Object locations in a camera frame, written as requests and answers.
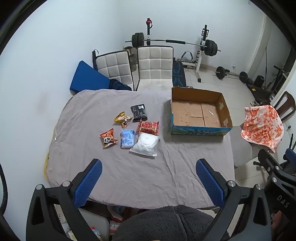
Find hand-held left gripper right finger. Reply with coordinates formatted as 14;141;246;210
195;159;272;241

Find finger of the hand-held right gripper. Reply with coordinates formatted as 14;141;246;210
281;147;296;176
257;149;287;183

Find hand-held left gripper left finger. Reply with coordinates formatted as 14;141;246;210
26;159;103;241

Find orange panda snack packet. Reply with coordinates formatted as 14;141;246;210
100;128;118;149

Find blue white packet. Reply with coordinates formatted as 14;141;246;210
120;128;136;149

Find white soft packet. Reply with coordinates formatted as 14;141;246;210
129;133;160;157

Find cardboard box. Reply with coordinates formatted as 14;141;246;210
170;86;233;135

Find yellow snack packet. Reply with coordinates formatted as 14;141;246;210
113;111;133;129

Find red packet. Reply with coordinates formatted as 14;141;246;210
137;120;160;136

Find black packet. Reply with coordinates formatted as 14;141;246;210
130;104;148;122

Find grey plastic chair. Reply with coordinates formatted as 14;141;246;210
231;123;262;167

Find orange floral towel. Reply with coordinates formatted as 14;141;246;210
240;105;284;153

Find brown wooden chair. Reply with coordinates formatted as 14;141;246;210
269;91;296;123

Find dark grey fleece clothing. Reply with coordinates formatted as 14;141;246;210
111;205;215;241

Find black scooter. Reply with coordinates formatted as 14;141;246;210
266;65;289;91

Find black speaker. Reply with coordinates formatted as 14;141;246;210
253;75;265;88

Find black long bar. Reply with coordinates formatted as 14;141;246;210
265;46;269;86

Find short barbell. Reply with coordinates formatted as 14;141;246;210
214;66;249;82

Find dark blue cloth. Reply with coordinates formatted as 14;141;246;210
109;79;132;91

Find blue foam mat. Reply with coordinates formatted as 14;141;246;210
70;61;111;95

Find blue black weight bench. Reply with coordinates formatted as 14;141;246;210
172;61;186;88

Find white padded chair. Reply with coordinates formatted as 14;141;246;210
135;46;174;91
95;50;134;91

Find white bench press rack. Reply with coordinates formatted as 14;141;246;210
146;18;210;82

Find black slim bag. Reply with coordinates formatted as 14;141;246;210
92;49;100;70

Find long barbell with black plates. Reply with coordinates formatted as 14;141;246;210
125;32;221;57

